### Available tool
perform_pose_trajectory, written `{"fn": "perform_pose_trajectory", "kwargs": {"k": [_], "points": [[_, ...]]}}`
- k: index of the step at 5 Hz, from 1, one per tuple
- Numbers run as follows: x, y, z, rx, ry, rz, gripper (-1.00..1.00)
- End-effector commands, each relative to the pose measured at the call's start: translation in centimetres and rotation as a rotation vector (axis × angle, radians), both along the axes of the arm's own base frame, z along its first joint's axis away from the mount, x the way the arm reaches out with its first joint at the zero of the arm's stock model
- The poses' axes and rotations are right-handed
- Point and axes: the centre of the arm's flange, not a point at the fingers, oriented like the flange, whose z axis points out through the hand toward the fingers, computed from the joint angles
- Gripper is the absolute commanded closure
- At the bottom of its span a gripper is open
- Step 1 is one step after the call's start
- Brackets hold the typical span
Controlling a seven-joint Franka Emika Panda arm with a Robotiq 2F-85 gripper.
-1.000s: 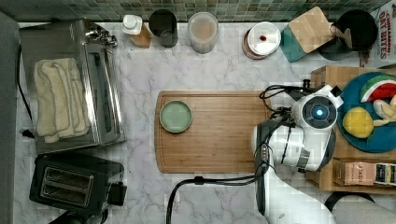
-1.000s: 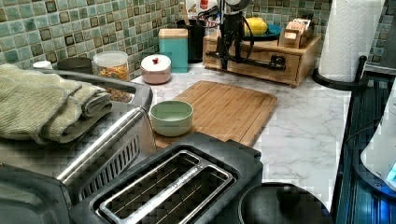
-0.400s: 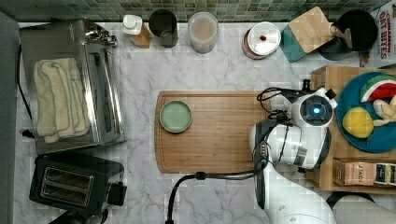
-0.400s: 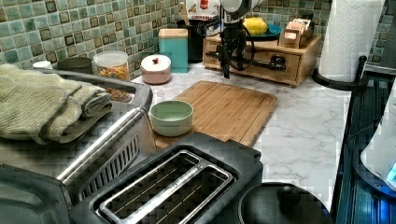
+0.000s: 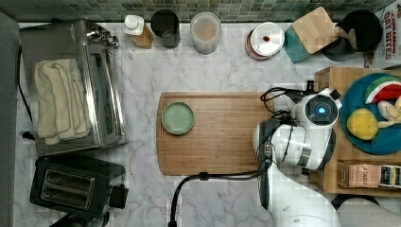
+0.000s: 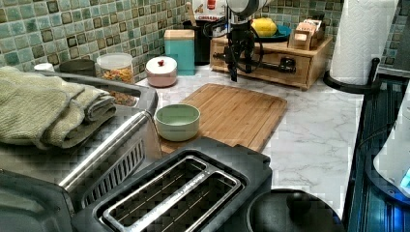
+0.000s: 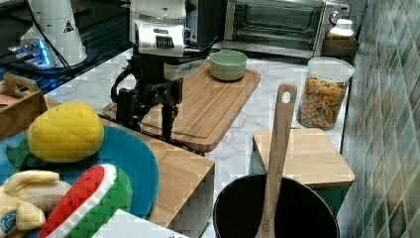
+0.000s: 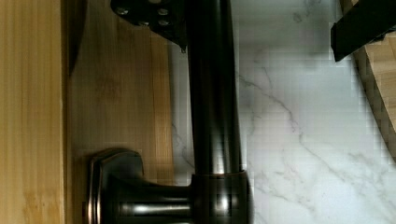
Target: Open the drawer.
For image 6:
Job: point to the silver toaster oven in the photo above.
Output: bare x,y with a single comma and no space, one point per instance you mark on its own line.
60,190

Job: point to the teal canister with wooden lid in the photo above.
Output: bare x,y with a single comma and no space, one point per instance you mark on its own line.
179,45

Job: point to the light green bowl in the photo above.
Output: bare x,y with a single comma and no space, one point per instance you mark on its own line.
177,122

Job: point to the wooden spoon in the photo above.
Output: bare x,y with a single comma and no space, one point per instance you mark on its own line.
190,13

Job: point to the wooden drawer box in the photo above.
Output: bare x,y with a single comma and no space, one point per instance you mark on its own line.
291,66

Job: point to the white lidded jar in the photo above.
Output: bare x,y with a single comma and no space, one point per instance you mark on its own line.
44,67

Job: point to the pink lidded pot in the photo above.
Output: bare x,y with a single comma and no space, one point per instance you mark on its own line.
161,71

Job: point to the white paper towel roll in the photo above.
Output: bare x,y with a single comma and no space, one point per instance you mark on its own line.
361,36

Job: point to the dark brown bowl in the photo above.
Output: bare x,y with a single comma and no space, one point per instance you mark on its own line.
79,66

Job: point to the clear cereal jar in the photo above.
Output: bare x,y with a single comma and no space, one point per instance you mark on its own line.
117,67

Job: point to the bamboo cutting board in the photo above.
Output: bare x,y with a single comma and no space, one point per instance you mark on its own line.
236,116

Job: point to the blue plate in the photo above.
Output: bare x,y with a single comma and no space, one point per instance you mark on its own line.
282,35

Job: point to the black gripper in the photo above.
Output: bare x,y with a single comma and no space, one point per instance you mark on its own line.
240,41

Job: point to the black round pan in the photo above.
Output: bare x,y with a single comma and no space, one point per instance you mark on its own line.
291,210

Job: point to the black utensil pot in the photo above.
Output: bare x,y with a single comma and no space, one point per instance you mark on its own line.
201,42

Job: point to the folded green towel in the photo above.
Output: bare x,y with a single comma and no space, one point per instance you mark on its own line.
48,111

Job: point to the black slot toaster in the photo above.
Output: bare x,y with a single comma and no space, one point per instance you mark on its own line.
206,186

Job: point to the white box with print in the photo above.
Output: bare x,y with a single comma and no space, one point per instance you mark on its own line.
209,10

